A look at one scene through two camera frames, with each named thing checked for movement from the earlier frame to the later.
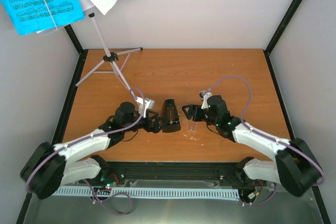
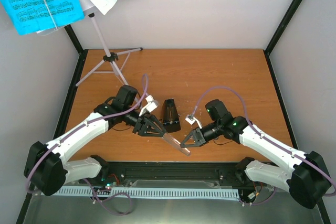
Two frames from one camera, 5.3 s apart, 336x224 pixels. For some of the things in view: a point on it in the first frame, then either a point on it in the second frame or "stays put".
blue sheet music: x=37 y=1 stays put
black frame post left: x=82 y=52 stays put
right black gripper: x=196 y=109 → x=198 y=137
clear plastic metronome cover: x=191 y=125 → x=176 y=144
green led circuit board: x=109 y=181 stays put
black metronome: x=170 y=120 stays put
